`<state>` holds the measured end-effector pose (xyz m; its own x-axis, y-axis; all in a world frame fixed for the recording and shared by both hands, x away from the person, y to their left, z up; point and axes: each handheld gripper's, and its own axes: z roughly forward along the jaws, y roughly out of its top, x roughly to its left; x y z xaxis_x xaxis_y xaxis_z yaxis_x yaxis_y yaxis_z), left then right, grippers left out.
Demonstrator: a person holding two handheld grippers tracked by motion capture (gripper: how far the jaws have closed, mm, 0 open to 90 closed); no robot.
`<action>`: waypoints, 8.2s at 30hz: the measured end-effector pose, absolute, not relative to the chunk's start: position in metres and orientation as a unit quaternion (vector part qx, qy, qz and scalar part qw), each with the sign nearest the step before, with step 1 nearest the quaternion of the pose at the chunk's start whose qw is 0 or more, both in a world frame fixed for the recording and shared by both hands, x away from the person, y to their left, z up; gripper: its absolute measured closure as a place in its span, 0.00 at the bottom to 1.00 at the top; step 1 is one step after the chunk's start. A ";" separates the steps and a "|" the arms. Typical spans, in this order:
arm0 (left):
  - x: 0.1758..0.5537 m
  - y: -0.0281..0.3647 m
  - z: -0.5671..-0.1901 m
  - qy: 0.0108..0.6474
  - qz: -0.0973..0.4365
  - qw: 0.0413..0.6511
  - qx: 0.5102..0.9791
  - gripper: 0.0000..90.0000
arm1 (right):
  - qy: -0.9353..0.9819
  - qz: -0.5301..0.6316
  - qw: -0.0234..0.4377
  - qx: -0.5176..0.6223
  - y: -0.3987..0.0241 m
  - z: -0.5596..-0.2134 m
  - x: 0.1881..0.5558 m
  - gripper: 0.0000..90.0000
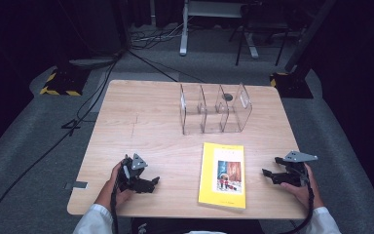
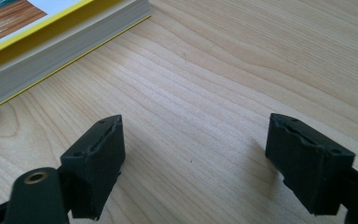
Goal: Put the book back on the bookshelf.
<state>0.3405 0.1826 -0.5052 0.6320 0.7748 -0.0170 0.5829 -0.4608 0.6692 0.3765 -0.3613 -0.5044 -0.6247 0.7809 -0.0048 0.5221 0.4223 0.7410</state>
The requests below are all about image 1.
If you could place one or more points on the grey slanted stand pole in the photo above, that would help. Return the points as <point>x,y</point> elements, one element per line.
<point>308,34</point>

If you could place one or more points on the person's left hand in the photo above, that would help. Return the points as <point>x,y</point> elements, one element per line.
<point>115,175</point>

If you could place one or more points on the black stand base striped edge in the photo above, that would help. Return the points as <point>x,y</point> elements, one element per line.
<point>65,83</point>
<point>293,86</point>

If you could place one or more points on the clear acrylic book rack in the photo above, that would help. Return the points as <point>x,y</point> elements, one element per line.
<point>214,123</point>

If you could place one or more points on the yellow book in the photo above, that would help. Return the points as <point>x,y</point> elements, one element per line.
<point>222,175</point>

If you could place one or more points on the black chair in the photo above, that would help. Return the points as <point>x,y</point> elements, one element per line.
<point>259,22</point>

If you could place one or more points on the grey tape strip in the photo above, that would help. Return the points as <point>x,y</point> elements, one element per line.
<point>78,185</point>

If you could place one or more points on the person's right hand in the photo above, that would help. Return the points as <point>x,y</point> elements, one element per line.
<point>302,195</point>

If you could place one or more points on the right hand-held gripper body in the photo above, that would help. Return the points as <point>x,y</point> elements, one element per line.
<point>293,174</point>

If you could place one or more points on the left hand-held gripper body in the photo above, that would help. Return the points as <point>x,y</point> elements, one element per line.
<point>136,182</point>

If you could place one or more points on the white desk frame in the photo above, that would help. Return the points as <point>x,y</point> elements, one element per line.
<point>184,39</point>

